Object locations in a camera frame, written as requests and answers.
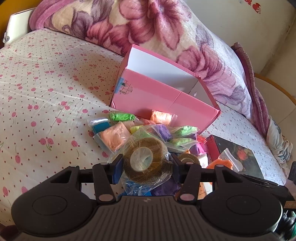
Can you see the peach clay bag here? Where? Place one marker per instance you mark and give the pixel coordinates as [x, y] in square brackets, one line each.
[115, 136]

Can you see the light green clay bag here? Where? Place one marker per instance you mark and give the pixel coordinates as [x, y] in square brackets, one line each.
[182, 131]

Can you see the floral pink fleece blanket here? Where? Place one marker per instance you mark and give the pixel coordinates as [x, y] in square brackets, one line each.
[170, 29]

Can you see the cherry print bed sheet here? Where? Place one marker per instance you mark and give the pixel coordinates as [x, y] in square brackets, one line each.
[51, 85]

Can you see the red clay bag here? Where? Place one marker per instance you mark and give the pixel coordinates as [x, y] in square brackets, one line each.
[201, 139]

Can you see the pink cardboard box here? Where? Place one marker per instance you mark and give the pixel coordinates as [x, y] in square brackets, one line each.
[148, 81]

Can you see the bright green clay bag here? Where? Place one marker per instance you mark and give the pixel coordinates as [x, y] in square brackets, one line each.
[120, 116]

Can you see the crumpled white cloth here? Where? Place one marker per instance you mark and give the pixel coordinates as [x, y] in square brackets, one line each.
[279, 145]

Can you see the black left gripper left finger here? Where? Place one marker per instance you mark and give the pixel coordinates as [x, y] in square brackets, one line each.
[105, 175]

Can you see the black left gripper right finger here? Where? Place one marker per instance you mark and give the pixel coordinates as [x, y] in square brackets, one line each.
[189, 175]

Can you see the blue clay bag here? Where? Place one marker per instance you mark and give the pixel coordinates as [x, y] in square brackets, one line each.
[99, 125]

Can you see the light orange clay bag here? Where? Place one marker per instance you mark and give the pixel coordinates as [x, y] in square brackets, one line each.
[163, 118]

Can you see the purple clay bag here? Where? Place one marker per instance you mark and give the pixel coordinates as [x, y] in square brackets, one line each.
[161, 132]

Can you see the white bedside object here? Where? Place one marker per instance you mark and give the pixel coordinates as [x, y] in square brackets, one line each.
[18, 26]

